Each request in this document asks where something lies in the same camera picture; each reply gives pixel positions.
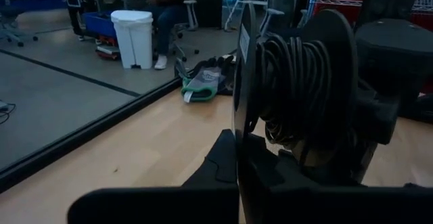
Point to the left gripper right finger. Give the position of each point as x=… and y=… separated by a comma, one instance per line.
x=264, y=180

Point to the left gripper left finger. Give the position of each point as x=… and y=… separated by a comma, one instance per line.
x=221, y=163

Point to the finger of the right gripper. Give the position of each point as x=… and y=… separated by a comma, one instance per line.
x=348, y=163
x=375, y=115

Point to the green circuit board device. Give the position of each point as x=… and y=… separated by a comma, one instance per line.
x=203, y=82

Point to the black work glove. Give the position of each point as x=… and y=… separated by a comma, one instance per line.
x=228, y=78

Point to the office chair base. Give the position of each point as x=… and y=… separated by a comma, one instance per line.
x=191, y=14

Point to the white trash bin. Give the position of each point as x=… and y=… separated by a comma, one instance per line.
x=133, y=38

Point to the black pillar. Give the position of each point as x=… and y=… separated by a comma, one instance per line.
x=208, y=4

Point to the white whiteboard stand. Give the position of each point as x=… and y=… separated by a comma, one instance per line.
x=236, y=4

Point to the blue cart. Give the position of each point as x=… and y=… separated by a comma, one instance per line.
x=98, y=24

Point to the grey office chair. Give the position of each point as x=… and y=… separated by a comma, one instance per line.
x=10, y=17

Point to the black aluminium table frame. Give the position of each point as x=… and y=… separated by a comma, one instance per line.
x=84, y=132

